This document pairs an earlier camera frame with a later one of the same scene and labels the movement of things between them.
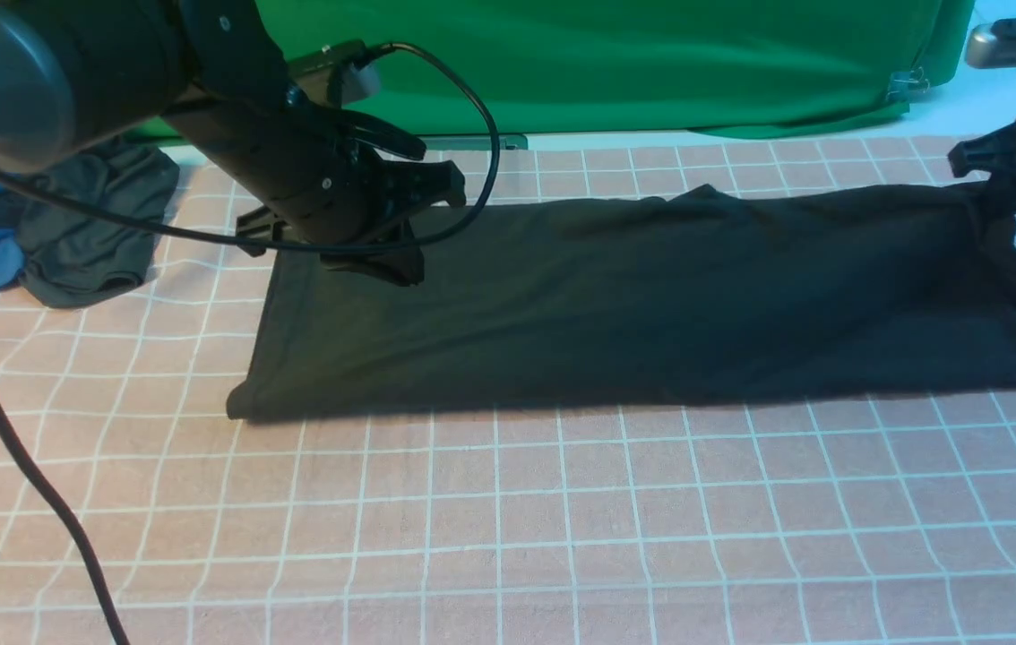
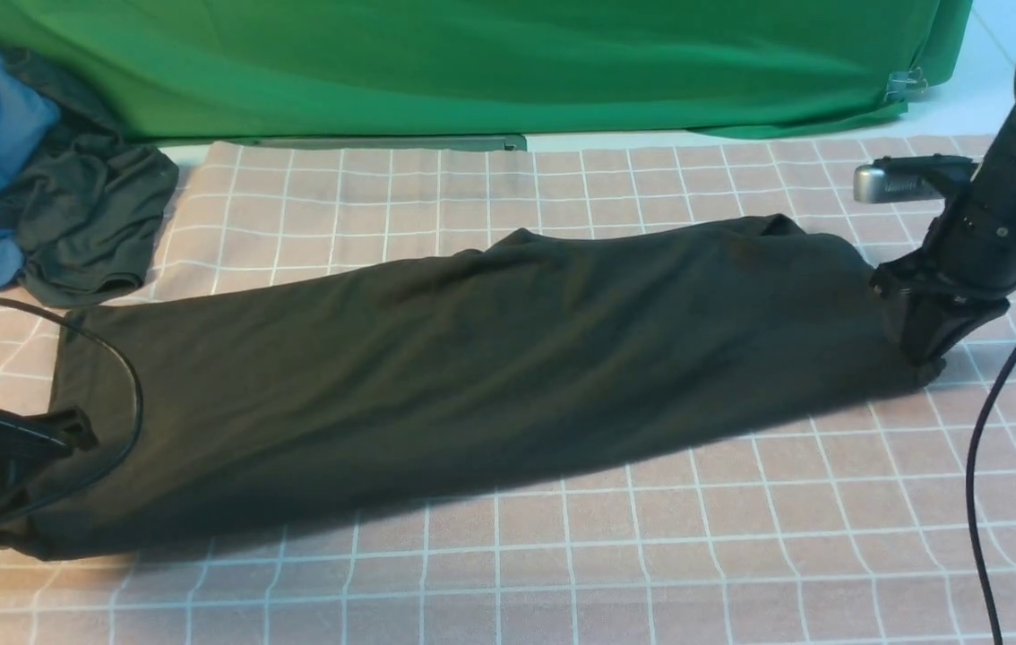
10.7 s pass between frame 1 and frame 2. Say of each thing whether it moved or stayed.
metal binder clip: stayed
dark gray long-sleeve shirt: moved
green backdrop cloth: stayed
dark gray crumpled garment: stayed
